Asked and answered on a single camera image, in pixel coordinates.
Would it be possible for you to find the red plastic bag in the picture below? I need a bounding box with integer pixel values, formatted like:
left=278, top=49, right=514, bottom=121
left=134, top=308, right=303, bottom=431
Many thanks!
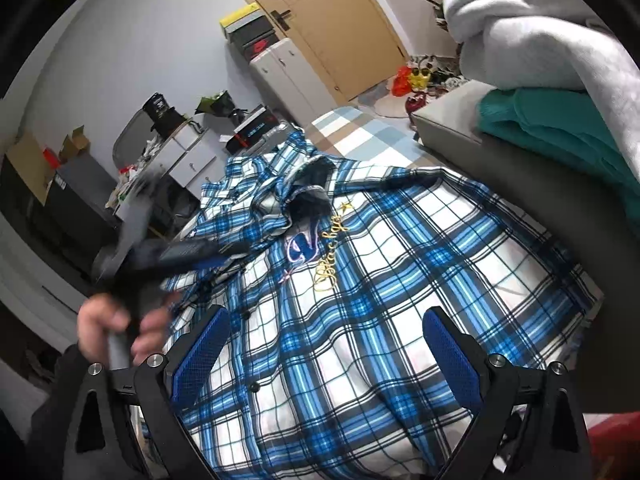
left=391, top=65, right=416, bottom=97

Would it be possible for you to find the grey sofa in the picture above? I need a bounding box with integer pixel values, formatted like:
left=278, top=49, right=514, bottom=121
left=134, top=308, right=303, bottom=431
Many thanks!
left=410, top=80, right=640, bottom=411

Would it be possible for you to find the person's left hand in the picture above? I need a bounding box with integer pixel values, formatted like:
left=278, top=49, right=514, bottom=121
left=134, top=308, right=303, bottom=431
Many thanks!
left=77, top=292, right=173, bottom=366

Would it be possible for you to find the desk clutter pile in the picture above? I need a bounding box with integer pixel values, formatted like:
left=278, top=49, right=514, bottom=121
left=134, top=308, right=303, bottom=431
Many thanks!
left=105, top=137, right=166, bottom=211

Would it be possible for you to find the light wooden door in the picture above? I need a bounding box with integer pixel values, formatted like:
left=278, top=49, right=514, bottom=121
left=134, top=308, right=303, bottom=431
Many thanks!
left=207, top=0, right=408, bottom=103

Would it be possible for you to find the white suitcase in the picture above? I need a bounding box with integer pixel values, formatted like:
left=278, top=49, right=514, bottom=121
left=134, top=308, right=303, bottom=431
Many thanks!
left=249, top=37, right=333, bottom=128

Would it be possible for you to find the open cardboard box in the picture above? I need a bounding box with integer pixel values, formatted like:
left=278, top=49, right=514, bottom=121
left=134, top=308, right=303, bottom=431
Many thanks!
left=59, top=126, right=91, bottom=161

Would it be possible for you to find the silver suitcase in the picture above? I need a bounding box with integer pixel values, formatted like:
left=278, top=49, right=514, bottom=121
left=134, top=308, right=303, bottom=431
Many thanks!
left=240, top=122, right=301, bottom=156

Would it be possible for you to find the checkered blanket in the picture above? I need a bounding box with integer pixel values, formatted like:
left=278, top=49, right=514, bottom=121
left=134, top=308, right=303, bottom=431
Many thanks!
left=305, top=105, right=451, bottom=171

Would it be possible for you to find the black bag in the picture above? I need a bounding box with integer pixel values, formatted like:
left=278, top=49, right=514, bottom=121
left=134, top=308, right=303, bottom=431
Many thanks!
left=150, top=110, right=191, bottom=138

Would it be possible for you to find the round floor mat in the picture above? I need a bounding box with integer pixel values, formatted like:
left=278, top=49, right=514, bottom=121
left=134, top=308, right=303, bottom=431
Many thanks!
left=372, top=92, right=416, bottom=118

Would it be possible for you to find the white drawer desk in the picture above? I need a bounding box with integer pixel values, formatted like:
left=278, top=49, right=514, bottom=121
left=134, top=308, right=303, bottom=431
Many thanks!
left=105, top=120, right=223, bottom=241

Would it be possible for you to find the black printed box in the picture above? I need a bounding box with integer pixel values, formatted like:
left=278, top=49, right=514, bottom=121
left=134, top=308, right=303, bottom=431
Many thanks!
left=142, top=92, right=173, bottom=121

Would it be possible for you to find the blue white plaid shirt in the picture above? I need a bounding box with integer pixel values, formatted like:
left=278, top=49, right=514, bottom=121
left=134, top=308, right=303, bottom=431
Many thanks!
left=167, top=130, right=598, bottom=480

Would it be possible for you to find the black red striped shoe box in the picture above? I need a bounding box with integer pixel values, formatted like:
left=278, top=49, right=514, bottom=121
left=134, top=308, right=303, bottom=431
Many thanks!
left=225, top=105, right=278, bottom=153

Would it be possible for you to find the dark wrapped flower bouquet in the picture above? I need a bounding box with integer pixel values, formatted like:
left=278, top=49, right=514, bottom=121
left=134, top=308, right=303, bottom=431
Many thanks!
left=195, top=91, right=246, bottom=126

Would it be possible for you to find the light grey hoodie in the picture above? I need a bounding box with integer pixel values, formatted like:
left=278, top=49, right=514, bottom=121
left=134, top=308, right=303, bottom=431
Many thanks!
left=442, top=0, right=640, bottom=181

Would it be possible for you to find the yellow lid shoe box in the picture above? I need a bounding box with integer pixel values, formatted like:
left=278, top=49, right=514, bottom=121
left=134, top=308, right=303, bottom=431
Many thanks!
left=220, top=2, right=262, bottom=28

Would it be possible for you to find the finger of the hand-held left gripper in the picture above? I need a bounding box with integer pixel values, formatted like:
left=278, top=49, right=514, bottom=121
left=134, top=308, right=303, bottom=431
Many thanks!
left=162, top=239, right=249, bottom=290

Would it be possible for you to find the black fridge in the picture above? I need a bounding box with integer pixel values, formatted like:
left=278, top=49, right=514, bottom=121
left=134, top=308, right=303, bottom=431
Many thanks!
left=10, top=157, right=121, bottom=261

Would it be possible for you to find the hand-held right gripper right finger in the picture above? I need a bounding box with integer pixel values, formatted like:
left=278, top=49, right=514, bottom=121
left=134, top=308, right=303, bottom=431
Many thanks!
left=422, top=306, right=591, bottom=480

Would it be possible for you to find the pile of shoes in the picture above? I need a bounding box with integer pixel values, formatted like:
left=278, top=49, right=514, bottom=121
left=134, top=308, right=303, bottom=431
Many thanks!
left=407, top=55, right=471, bottom=111

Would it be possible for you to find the grey rounded chair back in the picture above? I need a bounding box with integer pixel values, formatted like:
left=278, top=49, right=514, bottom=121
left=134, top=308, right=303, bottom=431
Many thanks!
left=112, top=107, right=156, bottom=171

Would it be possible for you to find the teal cloth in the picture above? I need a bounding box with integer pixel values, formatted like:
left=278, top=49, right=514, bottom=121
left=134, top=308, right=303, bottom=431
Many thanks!
left=475, top=87, right=640, bottom=221

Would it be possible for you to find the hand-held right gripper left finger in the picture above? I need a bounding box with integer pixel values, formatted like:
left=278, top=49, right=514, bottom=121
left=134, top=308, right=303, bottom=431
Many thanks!
left=65, top=304, right=231, bottom=480

